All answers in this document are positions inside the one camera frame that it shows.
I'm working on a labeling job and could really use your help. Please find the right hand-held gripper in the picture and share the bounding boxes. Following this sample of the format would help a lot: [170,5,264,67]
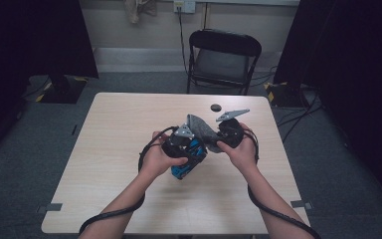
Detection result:
[215,108,251,149]

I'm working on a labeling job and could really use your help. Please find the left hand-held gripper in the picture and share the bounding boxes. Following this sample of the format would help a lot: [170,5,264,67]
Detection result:
[161,123,208,160]

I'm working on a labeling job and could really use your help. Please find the blue and black toy car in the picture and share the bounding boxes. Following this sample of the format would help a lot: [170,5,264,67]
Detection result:
[170,137,209,181]

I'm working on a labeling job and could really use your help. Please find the grey terry towel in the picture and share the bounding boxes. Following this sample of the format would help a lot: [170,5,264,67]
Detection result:
[186,114,225,154]

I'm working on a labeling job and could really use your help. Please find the person's right hand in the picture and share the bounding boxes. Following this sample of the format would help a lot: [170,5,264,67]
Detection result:
[216,122,260,174]

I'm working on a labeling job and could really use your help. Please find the person's left hand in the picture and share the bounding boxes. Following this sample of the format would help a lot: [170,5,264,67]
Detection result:
[139,130,189,179]

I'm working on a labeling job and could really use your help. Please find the black stand base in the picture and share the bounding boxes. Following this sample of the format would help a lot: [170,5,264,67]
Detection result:
[29,74,89,105]
[263,81,312,109]

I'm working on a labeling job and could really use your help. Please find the black folding chair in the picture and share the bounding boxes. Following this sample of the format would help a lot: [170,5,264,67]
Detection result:
[186,29,263,97]

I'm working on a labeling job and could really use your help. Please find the grey tape strip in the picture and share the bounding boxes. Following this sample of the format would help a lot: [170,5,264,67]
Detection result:
[36,202,64,214]
[290,199,314,210]

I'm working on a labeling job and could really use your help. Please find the black curtain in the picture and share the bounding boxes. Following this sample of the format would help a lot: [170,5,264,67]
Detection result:
[273,0,382,213]
[0,0,99,167]

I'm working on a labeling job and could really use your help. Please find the beige hanging bag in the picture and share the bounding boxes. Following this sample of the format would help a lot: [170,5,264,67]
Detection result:
[123,0,158,24]

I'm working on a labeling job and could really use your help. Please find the black floor cables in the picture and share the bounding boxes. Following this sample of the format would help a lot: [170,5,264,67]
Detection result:
[277,93,324,143]

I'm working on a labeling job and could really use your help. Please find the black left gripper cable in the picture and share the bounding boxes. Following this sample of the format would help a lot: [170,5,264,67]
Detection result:
[78,125,180,237]

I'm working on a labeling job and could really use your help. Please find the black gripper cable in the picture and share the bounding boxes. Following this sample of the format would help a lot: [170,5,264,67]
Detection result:
[243,127,322,239]
[78,125,180,237]

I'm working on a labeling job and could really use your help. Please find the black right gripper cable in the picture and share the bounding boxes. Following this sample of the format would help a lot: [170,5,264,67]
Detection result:
[243,127,322,239]

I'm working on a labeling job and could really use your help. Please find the black power cable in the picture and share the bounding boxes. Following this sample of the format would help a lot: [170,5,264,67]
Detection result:
[177,6,190,76]

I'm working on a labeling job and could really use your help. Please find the white wall socket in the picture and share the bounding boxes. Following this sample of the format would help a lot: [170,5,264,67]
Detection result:
[173,0,197,14]

